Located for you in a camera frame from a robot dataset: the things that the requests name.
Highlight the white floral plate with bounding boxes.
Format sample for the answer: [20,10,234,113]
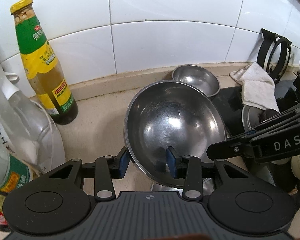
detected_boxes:
[150,177,215,197]

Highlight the clear plastic bottle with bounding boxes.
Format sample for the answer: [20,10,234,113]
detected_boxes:
[0,65,38,166]

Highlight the steel pot lid black knob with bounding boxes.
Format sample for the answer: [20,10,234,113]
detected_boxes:
[241,105,264,132]

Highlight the green yellow sauce bottle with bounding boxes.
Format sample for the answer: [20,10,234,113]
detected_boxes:
[10,0,78,125]

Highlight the green label condiment jar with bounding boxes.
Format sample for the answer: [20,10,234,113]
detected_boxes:
[0,148,37,193]

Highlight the black induction cooktop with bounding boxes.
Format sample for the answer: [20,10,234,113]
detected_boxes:
[211,78,300,193]

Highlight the small steel bowl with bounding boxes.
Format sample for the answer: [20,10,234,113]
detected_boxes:
[172,64,221,98]

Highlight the white plastic tray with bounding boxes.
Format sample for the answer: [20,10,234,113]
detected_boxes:
[26,100,65,173]

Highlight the white dish cloth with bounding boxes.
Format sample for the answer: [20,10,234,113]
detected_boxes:
[230,62,279,112]

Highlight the black ring wall rack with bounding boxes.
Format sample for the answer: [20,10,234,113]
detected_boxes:
[256,28,292,84]

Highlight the large steel bowl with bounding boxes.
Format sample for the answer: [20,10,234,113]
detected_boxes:
[124,80,227,188]

